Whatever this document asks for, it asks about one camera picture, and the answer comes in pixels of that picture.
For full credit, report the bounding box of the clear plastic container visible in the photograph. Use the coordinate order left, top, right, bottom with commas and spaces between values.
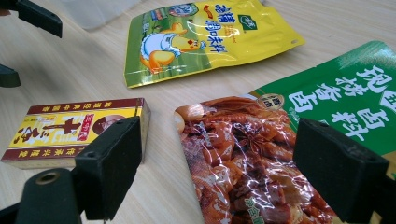
59, 0, 143, 31

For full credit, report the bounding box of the yellow green seasoning pouch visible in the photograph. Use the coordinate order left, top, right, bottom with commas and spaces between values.
123, 0, 306, 89

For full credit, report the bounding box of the green red seasoning packet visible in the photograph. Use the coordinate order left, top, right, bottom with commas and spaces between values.
173, 40, 396, 224

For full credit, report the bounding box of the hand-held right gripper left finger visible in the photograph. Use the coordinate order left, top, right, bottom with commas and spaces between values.
74, 116, 143, 220

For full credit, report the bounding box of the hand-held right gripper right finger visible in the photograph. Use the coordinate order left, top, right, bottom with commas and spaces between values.
292, 118, 390, 224

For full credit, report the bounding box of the small yellow red box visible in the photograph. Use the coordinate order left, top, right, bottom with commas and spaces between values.
0, 97, 152, 171

